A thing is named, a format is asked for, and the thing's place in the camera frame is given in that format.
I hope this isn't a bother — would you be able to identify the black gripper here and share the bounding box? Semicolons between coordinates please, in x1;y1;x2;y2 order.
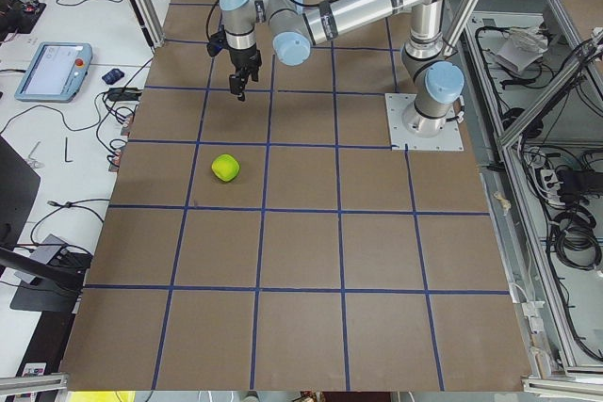
206;29;262;102

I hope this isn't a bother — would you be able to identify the green apple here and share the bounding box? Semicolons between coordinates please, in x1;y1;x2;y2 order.
211;153;240;183

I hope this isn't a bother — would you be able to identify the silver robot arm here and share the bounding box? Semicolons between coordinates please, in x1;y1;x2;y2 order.
206;0;477;137

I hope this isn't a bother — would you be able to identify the small dark blue pouch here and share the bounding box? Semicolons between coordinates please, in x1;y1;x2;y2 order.
102;68;124;86

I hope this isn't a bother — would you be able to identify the black allen key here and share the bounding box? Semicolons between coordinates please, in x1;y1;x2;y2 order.
63;137;73;163

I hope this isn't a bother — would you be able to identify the blue teach pendant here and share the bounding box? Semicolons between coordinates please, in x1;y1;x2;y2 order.
14;41;93;103

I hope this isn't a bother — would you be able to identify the black monitor stand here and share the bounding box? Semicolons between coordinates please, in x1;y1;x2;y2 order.
1;140;87;313

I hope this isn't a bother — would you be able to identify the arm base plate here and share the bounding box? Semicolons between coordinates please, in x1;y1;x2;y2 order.
384;93;464;153

